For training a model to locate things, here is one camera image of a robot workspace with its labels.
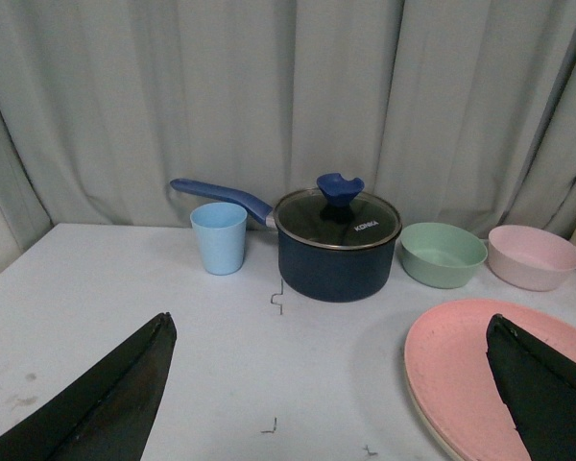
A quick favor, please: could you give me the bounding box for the beige plate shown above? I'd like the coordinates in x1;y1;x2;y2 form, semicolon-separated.
403;369;463;461

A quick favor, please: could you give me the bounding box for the pink bowl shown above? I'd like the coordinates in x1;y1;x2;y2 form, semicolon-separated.
488;225;576;292

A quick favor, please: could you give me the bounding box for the dark blue saucepan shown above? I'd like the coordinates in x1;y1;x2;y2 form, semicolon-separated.
170;179;400;303

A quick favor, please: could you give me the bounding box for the light blue cup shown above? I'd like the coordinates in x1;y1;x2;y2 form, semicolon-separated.
190;203;248;276

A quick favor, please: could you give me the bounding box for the green bowl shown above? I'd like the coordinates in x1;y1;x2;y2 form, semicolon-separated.
398;223;488;289

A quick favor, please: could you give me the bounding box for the glass pot lid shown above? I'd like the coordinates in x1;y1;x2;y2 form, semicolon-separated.
274;173;402;251

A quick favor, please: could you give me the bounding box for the pink plate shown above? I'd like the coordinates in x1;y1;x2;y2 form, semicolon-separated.
404;299;576;460

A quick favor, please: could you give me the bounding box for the grey curtain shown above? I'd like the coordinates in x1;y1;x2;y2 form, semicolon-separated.
0;0;576;290

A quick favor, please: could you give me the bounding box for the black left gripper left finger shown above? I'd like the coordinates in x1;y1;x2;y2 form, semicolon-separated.
0;313;177;460

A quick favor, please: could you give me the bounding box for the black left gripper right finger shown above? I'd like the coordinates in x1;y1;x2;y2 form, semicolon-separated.
486;314;576;460

